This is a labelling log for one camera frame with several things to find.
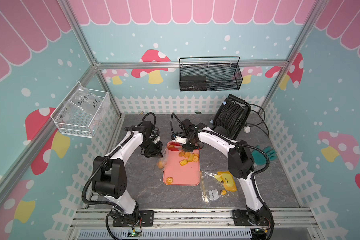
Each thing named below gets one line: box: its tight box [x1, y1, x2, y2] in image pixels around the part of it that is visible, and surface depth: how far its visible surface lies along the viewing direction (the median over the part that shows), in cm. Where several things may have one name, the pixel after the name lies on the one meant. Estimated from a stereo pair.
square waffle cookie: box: [179, 159, 188, 166], surface depth 95 cm
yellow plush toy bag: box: [200, 170, 238, 204], surface depth 85 cm
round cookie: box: [165, 176, 174, 184], surface depth 88 cm
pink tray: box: [163, 148, 201, 186], surface depth 93 cm
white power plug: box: [243, 126, 251, 134], surface depth 110 cm
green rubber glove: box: [251, 145, 277, 166], surface depth 96 cm
